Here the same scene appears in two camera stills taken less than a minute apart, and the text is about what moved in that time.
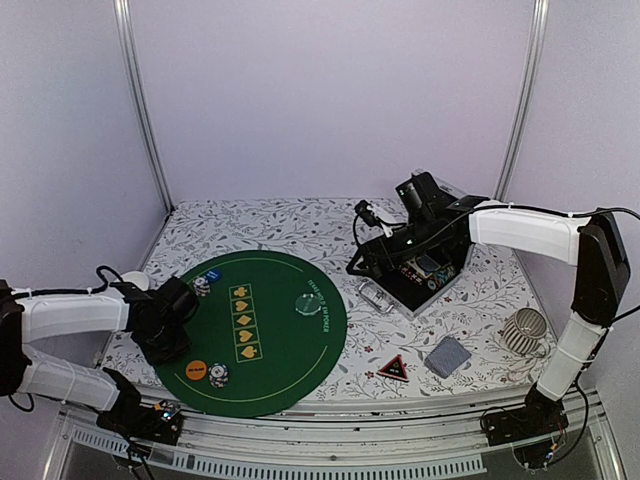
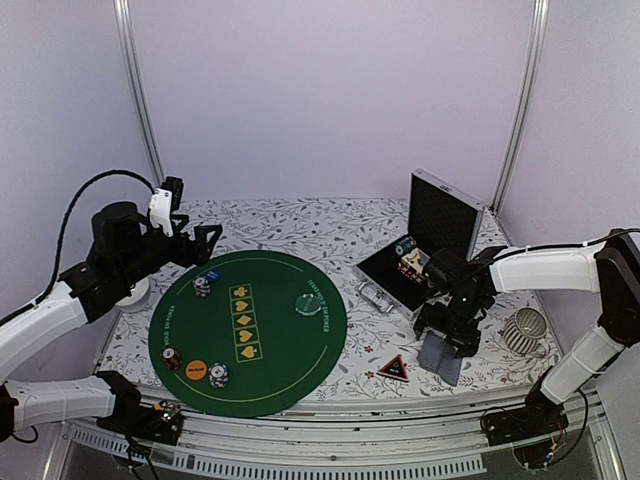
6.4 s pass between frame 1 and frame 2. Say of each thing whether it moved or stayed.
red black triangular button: stayed
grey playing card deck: moved
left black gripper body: moved
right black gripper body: moved
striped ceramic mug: stayed
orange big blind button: stayed
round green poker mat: stayed
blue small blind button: stayed
